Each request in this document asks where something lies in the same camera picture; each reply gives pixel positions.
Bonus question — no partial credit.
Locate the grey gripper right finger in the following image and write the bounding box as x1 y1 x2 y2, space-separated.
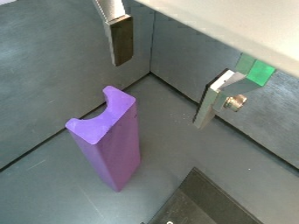
192 53 276 129

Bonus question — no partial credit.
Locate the purple arch block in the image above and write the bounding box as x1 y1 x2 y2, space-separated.
65 86 140 192

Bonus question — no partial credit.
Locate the black arch holder stand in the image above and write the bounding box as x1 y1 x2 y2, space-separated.
146 167 264 224

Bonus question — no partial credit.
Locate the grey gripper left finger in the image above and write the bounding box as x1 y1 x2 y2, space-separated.
91 0 133 67

